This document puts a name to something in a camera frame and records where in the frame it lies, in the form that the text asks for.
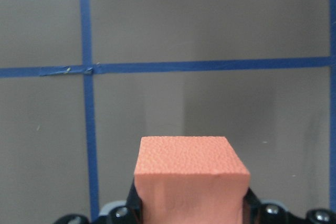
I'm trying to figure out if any orange foam block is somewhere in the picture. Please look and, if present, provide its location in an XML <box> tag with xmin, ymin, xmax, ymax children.
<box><xmin>134</xmin><ymin>136</ymin><xmax>250</xmax><ymax>223</ymax></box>

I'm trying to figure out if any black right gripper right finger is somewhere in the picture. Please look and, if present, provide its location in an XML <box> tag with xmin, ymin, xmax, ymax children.
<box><xmin>243</xmin><ymin>188</ymin><xmax>261</xmax><ymax>224</ymax></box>

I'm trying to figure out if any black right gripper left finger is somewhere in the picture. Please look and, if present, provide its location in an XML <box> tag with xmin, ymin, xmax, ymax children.
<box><xmin>125</xmin><ymin>179</ymin><xmax>143</xmax><ymax>223</ymax></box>

